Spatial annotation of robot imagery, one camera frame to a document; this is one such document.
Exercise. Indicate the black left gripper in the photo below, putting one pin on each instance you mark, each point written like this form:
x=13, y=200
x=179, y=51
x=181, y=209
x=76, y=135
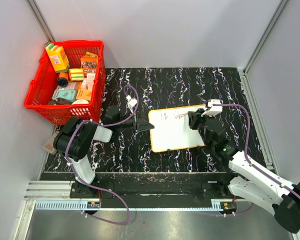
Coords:
x=143, y=125

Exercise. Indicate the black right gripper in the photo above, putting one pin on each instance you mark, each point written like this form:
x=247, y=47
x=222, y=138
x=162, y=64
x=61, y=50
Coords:
x=194, y=117

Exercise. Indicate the white board with orange frame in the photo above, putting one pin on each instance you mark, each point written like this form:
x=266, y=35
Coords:
x=171, y=129

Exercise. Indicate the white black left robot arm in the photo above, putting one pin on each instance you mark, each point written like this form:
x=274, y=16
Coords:
x=74, y=139

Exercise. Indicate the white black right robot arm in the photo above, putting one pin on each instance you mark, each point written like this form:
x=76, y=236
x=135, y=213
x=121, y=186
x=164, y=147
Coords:
x=247, y=178

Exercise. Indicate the orange small packet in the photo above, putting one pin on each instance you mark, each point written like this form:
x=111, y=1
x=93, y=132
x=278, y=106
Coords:
x=84, y=94

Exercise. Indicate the pink white carton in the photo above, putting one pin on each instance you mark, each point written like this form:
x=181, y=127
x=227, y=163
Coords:
x=88, y=81

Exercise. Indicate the teal snack box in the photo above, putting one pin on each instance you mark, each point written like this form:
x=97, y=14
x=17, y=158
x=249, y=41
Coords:
x=69, y=95

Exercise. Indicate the yellow green sponge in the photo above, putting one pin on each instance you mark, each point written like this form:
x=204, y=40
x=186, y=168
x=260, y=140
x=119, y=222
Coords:
x=76, y=74

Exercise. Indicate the orange snack box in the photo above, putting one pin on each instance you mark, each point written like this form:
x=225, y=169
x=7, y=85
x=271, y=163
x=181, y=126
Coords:
x=89, y=62

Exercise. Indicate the red plastic shopping basket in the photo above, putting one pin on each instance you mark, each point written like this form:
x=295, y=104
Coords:
x=42, y=87

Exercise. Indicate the orange black bottle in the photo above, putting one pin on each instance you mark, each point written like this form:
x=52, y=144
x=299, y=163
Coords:
x=63, y=79

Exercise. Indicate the pink white small box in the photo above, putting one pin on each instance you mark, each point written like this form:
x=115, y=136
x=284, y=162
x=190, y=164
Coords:
x=48, y=146

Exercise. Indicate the yellow juice carton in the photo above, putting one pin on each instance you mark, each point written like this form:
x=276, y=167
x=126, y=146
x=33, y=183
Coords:
x=58, y=57

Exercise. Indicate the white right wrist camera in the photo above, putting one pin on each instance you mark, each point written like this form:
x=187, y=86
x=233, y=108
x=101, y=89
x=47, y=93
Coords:
x=212, y=108

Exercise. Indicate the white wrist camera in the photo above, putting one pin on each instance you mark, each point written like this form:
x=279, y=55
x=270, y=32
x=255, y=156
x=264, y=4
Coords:
x=131, y=102
x=212, y=108

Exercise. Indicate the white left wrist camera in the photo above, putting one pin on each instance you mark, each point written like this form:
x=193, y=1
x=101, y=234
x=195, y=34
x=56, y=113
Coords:
x=131, y=102

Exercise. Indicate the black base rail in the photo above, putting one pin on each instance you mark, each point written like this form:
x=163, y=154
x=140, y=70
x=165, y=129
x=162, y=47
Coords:
x=202, y=185

